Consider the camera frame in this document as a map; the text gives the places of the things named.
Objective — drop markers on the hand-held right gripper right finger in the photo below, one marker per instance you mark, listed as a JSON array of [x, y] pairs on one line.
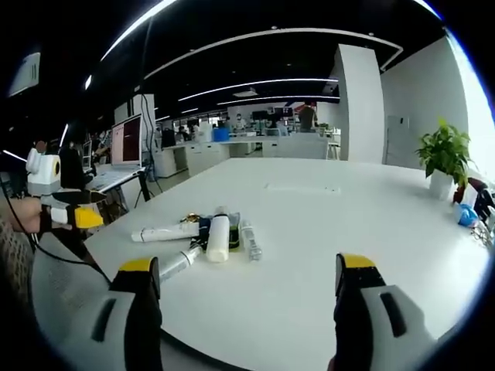
[[371, 317]]

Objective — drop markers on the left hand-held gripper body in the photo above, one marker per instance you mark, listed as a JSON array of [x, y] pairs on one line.
[[42, 172]]

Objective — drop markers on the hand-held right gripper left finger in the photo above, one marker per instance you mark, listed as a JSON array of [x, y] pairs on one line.
[[116, 324]]

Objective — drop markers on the long white skincare tube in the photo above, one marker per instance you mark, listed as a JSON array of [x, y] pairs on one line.
[[162, 233]]

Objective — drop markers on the silver skincare tube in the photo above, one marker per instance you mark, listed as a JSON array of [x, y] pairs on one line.
[[178, 264]]

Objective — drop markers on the gold skincare jar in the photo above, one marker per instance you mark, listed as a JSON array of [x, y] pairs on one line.
[[190, 219]]

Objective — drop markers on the dark blue skincare bottle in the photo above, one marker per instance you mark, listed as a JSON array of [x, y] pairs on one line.
[[202, 230]]

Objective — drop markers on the large white skincare bottle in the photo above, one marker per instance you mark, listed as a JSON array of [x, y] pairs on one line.
[[217, 239]]

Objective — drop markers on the small clear skincare bottle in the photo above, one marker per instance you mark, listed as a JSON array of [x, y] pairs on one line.
[[250, 241]]

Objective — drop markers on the dark green skincare tube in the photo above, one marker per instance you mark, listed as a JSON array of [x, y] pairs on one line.
[[234, 232]]

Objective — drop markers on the person's left hand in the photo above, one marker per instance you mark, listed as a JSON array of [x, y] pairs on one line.
[[28, 214]]

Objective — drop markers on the white side desk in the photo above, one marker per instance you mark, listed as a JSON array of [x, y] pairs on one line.
[[112, 178]]

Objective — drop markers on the grey mesh chair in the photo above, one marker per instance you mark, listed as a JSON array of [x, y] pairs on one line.
[[69, 278]]

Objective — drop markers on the open laptop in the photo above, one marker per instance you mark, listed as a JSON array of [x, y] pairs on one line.
[[127, 141]]

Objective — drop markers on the blue plastic bag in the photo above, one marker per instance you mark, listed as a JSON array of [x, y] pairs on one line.
[[466, 216]]

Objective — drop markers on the dark red object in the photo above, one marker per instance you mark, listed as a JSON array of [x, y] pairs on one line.
[[460, 191]]

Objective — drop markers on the blue bin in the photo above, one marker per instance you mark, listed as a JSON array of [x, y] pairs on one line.
[[221, 135]]

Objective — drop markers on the green plant in white pot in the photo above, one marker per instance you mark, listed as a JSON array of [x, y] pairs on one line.
[[444, 154]]

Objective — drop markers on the grey door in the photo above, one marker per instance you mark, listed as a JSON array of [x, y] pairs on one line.
[[398, 140]]

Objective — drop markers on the white chair back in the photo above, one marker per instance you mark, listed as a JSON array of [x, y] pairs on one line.
[[302, 147]]

